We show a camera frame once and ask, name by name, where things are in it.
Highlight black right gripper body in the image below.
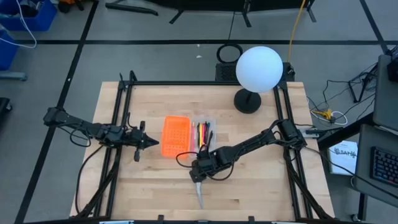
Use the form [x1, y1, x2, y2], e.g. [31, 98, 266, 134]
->
[190, 150, 219, 176]

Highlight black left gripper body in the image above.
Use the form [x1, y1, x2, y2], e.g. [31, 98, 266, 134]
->
[124, 121, 147, 162]

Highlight black-handled scissors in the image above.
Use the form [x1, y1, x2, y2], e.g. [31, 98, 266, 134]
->
[194, 181, 205, 210]

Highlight clear plastic supply box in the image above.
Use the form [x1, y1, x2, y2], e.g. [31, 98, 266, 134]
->
[190, 117, 217, 157]

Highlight black vented power box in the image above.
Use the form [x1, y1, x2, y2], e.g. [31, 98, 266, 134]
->
[215, 63, 241, 83]

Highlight orange perforated plastic lid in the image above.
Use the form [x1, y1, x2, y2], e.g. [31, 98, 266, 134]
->
[160, 115, 192, 160]

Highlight white globe lamp black base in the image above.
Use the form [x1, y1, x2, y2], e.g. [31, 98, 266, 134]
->
[233, 45, 284, 114]

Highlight yellow power plug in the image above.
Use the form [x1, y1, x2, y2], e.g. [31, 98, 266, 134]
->
[310, 108, 333, 121]

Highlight grey floor bar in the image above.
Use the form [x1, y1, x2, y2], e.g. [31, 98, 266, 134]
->
[0, 71, 27, 82]

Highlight white printed paper sheet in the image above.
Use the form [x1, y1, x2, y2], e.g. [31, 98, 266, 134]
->
[328, 140, 359, 176]

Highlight large blue storage bin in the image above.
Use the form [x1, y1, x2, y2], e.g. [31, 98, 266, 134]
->
[0, 0, 58, 32]

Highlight black partition screen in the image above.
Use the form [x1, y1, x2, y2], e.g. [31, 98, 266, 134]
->
[146, 0, 318, 28]

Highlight small blue storage bin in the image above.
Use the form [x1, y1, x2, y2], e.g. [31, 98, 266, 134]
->
[0, 30, 19, 72]

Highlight grey side desk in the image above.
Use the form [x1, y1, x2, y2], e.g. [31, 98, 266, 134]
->
[354, 123, 398, 200]

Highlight black backlit keyboard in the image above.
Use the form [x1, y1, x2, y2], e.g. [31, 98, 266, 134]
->
[369, 146, 398, 189]

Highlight grey monitor back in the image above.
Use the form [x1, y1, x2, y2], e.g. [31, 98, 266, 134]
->
[372, 54, 398, 132]

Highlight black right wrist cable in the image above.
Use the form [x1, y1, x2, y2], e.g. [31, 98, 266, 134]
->
[175, 151, 235, 182]

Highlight black left base cable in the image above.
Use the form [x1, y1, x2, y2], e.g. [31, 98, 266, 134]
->
[74, 144, 106, 216]

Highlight black base cable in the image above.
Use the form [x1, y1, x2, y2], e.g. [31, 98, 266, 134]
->
[74, 144, 106, 216]
[303, 145, 398, 202]

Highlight black aluminium rig frame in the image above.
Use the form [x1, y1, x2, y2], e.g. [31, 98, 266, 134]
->
[70, 70, 335, 220]

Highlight black coiled cable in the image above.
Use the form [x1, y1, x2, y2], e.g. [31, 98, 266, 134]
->
[216, 43, 244, 64]

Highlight white floor cable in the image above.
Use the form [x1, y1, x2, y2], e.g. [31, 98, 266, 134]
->
[0, 0, 37, 50]

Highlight yellow cable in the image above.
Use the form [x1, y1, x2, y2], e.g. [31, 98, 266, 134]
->
[286, 0, 307, 63]

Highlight black floor cable tangle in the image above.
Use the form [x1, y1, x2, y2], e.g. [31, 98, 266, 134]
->
[306, 62, 379, 113]

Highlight black right base cable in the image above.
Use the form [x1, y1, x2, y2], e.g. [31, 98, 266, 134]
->
[303, 145, 398, 202]

